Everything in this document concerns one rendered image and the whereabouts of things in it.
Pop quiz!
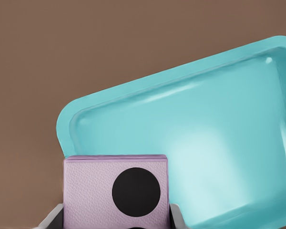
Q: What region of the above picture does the pale lilac phone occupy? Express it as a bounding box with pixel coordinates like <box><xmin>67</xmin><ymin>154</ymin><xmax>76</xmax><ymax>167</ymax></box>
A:
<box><xmin>63</xmin><ymin>154</ymin><xmax>170</xmax><ymax>229</ymax></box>

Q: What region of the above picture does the pale blue-green tray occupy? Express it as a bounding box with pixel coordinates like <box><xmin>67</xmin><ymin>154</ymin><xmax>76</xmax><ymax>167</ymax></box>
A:
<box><xmin>56</xmin><ymin>35</ymin><xmax>286</xmax><ymax>229</ymax></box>

